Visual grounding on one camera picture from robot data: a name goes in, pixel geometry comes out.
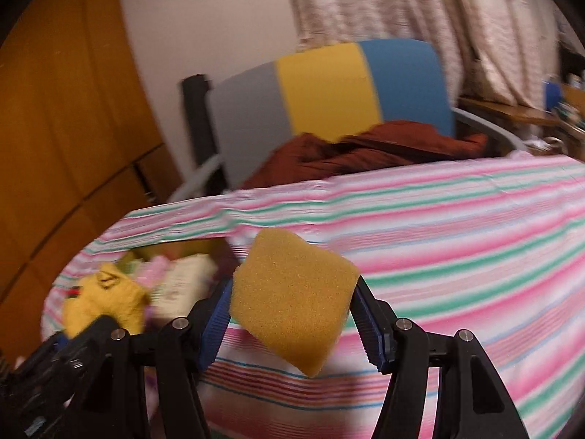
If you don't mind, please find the wooden wardrobe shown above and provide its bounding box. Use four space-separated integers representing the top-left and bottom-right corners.
1 0 181 362

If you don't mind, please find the wooden side table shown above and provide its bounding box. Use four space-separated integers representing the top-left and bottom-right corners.
458 97 560 127

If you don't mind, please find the blue round fan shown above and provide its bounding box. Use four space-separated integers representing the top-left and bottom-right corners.
543 77 563 113

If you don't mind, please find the dark red blanket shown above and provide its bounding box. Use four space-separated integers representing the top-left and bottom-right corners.
240 120 489 189

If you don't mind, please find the tan sponge block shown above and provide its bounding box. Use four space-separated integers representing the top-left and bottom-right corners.
230 228 360 378

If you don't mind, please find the striped pink green cloth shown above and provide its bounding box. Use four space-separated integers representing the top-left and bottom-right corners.
41 155 584 438

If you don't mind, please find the patterned beige curtain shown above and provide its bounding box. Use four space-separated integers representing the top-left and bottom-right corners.
291 0 558 109

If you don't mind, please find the grey yellow blue chair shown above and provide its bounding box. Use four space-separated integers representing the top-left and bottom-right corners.
170 39 525 201

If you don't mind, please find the gold tray box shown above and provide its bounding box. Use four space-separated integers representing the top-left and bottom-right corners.
115 237 240 281

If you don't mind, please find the yellow plush toy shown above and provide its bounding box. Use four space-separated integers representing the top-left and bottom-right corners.
61 263 150 338

